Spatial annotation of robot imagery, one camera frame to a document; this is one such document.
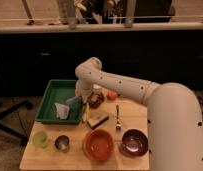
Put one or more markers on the brown toy food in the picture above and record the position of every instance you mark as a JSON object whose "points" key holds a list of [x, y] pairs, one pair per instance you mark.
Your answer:
{"points": [[95, 100]]}

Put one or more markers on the yellow black sponge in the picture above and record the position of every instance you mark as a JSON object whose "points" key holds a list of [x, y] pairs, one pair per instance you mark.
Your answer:
{"points": [[97, 118]]}

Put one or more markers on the orange bowl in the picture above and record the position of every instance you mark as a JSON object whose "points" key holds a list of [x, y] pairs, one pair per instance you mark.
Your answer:
{"points": [[98, 145]]}

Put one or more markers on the orange toy fruit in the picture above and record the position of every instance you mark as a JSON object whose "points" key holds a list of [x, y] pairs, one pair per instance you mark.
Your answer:
{"points": [[111, 95]]}

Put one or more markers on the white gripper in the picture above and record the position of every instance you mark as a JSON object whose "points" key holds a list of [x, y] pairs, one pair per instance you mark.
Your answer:
{"points": [[83, 89]]}

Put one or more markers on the crumpled grey cloth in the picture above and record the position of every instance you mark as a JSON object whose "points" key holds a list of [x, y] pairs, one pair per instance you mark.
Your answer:
{"points": [[62, 110]]}

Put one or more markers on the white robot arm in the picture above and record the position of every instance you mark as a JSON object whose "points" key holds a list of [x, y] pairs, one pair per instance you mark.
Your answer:
{"points": [[175, 122]]}

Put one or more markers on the small metal cup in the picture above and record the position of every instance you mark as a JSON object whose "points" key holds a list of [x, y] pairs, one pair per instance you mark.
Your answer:
{"points": [[62, 143]]}

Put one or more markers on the green plastic tray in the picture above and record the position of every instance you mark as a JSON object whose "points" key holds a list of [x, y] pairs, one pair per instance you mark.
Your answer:
{"points": [[58, 92]]}

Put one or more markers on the dark purple bowl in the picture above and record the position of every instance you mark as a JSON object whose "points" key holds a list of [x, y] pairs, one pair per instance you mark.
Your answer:
{"points": [[134, 143]]}

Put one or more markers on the green plastic cup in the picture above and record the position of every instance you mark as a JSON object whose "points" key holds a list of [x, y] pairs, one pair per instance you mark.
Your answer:
{"points": [[40, 139]]}

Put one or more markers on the yellow banana toy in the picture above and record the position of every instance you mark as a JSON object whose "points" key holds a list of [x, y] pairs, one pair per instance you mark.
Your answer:
{"points": [[85, 109]]}

